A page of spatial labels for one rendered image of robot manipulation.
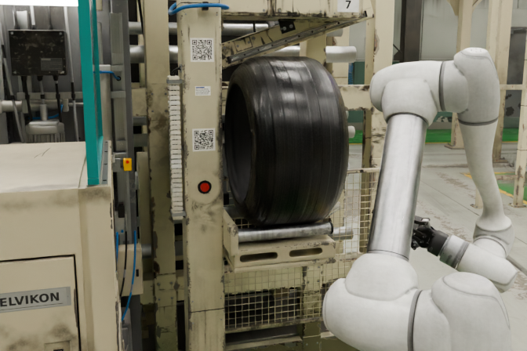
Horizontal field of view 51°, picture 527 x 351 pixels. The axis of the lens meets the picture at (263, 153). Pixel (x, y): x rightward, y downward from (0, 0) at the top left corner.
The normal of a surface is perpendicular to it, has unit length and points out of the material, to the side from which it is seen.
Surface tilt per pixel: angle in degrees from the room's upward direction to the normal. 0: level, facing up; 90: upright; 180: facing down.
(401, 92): 60
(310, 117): 66
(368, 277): 52
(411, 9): 90
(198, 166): 90
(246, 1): 90
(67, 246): 90
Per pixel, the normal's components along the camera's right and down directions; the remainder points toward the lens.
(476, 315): -0.12, -0.22
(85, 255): 0.26, 0.17
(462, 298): -0.39, -0.41
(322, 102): 0.22, -0.39
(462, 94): -0.29, 0.40
